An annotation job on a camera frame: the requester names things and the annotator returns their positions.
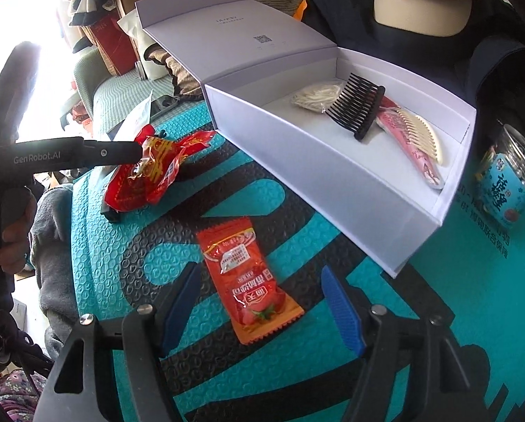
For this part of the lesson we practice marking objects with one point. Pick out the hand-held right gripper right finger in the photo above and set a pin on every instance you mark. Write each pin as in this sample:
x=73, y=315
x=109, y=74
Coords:
x=341, y=312

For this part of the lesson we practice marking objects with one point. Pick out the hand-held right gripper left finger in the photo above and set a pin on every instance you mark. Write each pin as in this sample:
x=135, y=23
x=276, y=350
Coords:
x=179, y=307

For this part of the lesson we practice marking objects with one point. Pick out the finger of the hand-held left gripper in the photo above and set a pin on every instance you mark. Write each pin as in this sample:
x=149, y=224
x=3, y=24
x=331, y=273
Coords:
x=112, y=216
x=113, y=153

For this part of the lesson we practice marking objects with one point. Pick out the red candy packet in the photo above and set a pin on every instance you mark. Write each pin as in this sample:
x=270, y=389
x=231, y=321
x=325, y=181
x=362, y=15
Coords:
x=152, y=176

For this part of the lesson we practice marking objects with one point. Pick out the orange ketchup sachet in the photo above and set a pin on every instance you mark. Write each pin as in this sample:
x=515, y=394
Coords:
x=249, y=281

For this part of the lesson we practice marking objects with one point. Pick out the white gift box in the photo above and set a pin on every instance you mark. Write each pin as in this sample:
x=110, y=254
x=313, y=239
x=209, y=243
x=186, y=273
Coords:
x=253, y=114

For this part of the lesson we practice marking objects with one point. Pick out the pink rose packet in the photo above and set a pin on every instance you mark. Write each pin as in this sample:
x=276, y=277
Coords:
x=414, y=158

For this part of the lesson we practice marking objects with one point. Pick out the beige hair comb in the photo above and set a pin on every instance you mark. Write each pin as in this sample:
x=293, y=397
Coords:
x=429, y=140

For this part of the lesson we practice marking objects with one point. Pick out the black hair comb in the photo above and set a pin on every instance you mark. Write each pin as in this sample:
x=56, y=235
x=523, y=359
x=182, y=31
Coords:
x=354, y=105

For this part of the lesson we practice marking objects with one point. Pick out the clear bag with white flower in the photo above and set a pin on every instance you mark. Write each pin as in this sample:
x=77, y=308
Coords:
x=315, y=96

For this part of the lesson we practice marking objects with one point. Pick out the person's left hand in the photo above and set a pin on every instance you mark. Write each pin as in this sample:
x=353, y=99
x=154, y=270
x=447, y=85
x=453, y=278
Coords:
x=7, y=255

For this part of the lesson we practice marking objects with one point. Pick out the white plastic wrapper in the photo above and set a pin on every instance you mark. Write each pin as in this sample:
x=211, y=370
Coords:
x=135, y=116

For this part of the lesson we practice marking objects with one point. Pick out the green quilted sofa cover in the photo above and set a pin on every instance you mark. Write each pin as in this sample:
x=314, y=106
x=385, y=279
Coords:
x=113, y=96

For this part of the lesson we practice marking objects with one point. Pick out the grey fleece blanket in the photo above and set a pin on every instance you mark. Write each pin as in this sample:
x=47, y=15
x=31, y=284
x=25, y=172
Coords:
x=56, y=272

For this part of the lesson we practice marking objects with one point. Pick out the white tissue bag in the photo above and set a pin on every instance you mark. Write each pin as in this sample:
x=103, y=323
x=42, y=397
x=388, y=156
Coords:
x=141, y=59

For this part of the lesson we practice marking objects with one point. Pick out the tan satin pillow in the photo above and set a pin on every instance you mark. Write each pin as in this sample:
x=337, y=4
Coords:
x=179, y=74

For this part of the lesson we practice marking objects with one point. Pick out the red paper bag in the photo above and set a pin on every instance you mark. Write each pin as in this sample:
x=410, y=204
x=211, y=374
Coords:
x=108, y=48

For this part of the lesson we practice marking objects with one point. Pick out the teal bubble mailer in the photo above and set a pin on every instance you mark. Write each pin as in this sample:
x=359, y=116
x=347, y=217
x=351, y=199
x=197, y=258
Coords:
x=464, y=316

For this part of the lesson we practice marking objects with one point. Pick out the floral patterned cloth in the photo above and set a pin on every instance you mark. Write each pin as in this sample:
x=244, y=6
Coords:
x=16, y=400

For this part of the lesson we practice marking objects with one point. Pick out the clear jar with blue label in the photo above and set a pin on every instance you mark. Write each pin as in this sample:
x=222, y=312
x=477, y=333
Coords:
x=508, y=184

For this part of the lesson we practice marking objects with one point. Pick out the orange tag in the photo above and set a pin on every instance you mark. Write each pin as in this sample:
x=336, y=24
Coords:
x=302, y=11

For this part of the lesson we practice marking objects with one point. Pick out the dark jacket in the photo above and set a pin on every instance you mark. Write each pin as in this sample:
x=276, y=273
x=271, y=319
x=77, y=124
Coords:
x=420, y=66

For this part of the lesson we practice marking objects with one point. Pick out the beige cap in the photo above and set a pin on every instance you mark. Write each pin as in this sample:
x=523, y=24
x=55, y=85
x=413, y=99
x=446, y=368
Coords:
x=420, y=9

